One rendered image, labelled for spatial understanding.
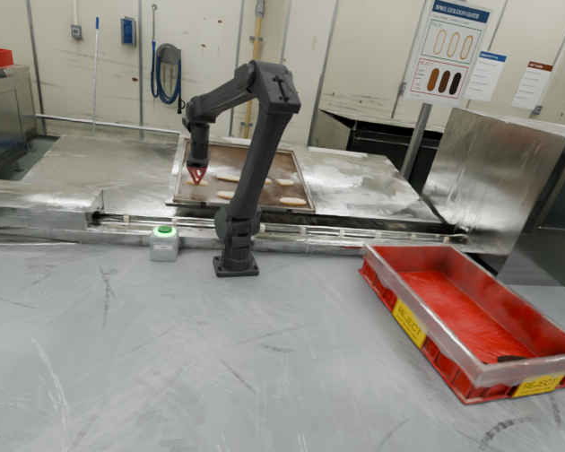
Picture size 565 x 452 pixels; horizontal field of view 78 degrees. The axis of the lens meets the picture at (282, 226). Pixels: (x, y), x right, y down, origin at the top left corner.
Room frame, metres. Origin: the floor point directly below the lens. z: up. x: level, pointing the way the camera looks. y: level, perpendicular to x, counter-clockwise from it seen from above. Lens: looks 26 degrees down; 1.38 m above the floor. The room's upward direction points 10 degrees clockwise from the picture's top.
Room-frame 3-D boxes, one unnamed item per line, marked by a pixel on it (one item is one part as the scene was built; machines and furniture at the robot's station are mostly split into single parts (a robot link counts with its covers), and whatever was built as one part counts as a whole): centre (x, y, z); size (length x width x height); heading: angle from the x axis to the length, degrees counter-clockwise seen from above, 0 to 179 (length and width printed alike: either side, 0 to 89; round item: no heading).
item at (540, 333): (0.77, -0.48, 0.87); 0.49 x 0.34 x 0.10; 20
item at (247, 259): (0.84, 0.11, 0.86); 0.12 x 0.09 x 0.08; 112
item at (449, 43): (1.96, -0.64, 1.50); 0.33 x 0.01 x 0.45; 105
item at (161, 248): (0.84, 0.32, 0.84); 0.08 x 0.08 x 0.11; 14
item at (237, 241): (0.85, 0.13, 0.94); 0.09 x 0.05 x 0.10; 36
